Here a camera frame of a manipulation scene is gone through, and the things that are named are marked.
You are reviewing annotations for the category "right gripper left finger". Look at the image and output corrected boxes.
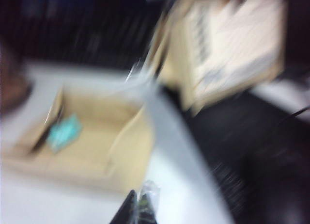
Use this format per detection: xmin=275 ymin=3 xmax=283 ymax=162
xmin=110 ymin=189 xmax=139 ymax=224

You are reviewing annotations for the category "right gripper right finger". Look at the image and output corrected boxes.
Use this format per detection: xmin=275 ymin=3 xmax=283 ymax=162
xmin=137 ymin=180 xmax=162 ymax=224

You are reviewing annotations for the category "beige folded paper tray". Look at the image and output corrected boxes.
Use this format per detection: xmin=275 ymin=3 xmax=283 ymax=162
xmin=0 ymin=84 xmax=155 ymax=195

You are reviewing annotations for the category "small teal packet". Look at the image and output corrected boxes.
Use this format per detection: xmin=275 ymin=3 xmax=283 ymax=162
xmin=46 ymin=113 xmax=83 ymax=153

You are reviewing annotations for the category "black desk pad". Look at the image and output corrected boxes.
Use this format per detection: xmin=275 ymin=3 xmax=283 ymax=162
xmin=164 ymin=85 xmax=310 ymax=224

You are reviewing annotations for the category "tent-shaped desk calendar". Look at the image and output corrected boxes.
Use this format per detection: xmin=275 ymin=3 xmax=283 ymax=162
xmin=150 ymin=0 xmax=285 ymax=115

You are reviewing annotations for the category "black keyboard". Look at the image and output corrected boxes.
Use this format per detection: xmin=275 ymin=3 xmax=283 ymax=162
xmin=14 ymin=0 xmax=165 ymax=64

